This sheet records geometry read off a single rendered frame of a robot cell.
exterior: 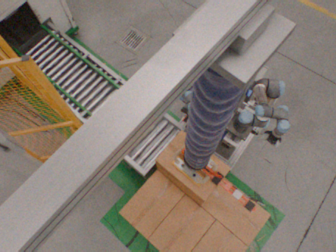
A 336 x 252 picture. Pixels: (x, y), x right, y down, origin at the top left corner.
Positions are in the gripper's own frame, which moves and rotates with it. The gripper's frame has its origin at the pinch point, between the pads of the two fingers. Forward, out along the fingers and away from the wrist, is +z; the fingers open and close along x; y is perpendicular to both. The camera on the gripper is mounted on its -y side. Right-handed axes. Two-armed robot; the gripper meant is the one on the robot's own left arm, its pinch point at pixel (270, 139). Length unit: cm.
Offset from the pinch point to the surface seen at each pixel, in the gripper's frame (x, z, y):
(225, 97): -33, -107, 45
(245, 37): -34, -144, 44
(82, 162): -44, -153, 101
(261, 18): -34, -144, 35
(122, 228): -74, 152, 127
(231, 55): -36, -136, 46
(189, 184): -34, 57, 55
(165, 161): -65, 57, 49
